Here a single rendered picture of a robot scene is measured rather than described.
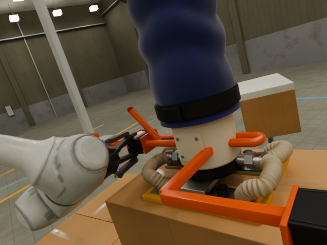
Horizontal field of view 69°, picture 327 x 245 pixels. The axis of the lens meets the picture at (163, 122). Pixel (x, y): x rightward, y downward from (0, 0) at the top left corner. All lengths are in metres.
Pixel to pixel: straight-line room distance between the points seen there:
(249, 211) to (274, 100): 1.69
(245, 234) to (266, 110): 1.57
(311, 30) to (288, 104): 7.38
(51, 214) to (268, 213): 0.45
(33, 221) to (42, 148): 0.18
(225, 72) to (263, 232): 0.34
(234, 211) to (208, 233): 0.21
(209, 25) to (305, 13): 8.87
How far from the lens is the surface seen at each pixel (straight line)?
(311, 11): 9.33
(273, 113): 2.05
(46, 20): 4.39
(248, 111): 2.02
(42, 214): 0.60
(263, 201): 0.59
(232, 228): 0.56
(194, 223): 0.59
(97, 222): 1.81
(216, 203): 0.39
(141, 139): 0.77
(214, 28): 0.57
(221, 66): 0.57
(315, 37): 9.33
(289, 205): 0.35
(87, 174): 0.45
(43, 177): 0.49
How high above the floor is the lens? 1.43
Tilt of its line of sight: 14 degrees down
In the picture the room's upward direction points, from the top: 17 degrees counter-clockwise
